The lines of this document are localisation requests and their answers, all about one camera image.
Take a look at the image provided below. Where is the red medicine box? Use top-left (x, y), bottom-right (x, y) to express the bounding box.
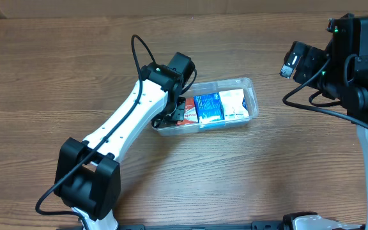
top-left (176, 98), bottom-right (198, 126)

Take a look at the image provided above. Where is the blue medicine box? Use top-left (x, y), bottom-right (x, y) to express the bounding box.
top-left (194, 93), bottom-right (224, 123)

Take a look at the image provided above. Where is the white medicine box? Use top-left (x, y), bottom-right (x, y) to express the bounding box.
top-left (219, 89), bottom-right (249, 121)

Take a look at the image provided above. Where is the clear plastic container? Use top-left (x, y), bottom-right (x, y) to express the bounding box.
top-left (153, 78), bottom-right (259, 136)

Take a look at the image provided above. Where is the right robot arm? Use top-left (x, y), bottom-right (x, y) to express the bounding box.
top-left (278, 13), bottom-right (368, 229)

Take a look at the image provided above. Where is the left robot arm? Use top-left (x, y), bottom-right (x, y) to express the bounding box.
top-left (54, 52), bottom-right (196, 229)

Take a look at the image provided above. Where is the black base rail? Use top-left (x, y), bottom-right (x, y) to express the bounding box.
top-left (56, 220), bottom-right (341, 230)

